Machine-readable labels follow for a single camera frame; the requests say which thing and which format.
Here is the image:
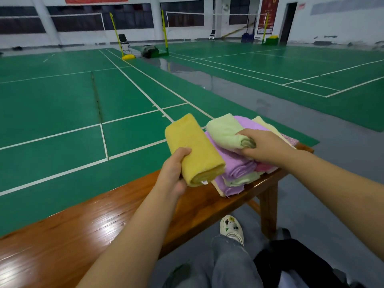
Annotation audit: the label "person's left hand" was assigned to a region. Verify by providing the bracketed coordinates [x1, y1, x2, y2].
[155, 147, 193, 198]

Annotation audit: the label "person's right hand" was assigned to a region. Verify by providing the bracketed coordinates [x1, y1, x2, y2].
[237, 128, 298, 168]

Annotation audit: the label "hot pink towel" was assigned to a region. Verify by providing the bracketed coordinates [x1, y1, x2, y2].
[255, 161, 280, 175]

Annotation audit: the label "light green striped towel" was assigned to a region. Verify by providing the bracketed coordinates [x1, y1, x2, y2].
[222, 171, 262, 188]

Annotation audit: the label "yellow green towel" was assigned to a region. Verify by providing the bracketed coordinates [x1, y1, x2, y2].
[206, 113, 258, 152]

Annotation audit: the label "person's left forearm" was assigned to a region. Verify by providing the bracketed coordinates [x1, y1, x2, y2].
[77, 186, 184, 288]

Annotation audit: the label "person's right forearm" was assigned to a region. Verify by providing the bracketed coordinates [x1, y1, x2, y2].
[282, 150, 384, 262]

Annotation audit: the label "person's white shoe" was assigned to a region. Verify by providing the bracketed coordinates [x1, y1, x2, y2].
[219, 214, 246, 246]

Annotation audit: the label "person's grey trousers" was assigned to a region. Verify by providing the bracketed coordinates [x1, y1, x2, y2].
[162, 236, 265, 288]

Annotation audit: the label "brown wooden bench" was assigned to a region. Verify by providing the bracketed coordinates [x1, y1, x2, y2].
[0, 142, 314, 288]

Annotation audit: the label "black sports bag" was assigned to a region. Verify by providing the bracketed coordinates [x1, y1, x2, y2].
[141, 45, 169, 59]

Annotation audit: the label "dark folding chair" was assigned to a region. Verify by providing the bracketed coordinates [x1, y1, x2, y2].
[118, 33, 130, 53]

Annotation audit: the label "badminton net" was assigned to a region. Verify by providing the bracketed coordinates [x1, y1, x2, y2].
[0, 12, 112, 34]

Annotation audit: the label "yellow net post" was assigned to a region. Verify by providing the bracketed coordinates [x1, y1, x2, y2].
[161, 10, 170, 54]
[109, 12, 136, 61]

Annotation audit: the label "red wall poster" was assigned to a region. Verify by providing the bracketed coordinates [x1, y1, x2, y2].
[258, 0, 280, 35]

